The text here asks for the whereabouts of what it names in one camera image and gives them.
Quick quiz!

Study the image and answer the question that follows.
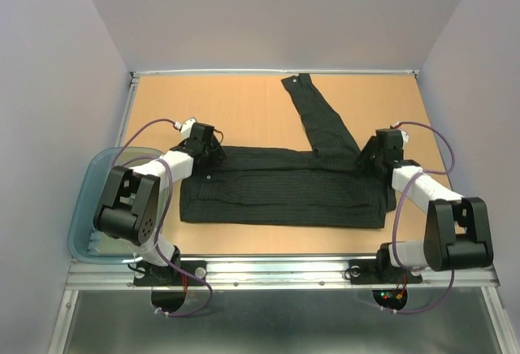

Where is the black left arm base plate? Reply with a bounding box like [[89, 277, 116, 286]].
[[127, 260, 207, 287]]

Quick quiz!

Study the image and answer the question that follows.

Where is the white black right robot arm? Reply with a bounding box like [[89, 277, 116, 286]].
[[357, 123, 494, 281]]

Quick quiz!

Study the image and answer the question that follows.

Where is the aluminium front mounting rail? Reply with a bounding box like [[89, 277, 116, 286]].
[[67, 253, 501, 290]]

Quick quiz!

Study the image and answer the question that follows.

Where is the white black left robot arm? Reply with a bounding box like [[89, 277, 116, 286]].
[[93, 118, 226, 284]]

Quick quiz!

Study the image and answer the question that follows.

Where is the black pinstriped long sleeve shirt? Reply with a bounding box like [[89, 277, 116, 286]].
[[180, 74, 397, 229]]

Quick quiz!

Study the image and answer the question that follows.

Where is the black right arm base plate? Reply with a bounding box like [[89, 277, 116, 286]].
[[344, 259, 423, 285]]

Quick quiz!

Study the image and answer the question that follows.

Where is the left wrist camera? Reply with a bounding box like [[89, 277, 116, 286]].
[[173, 118, 197, 139]]

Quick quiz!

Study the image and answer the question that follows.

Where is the clear teal plastic bin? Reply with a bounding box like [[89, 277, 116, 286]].
[[68, 147, 162, 265]]

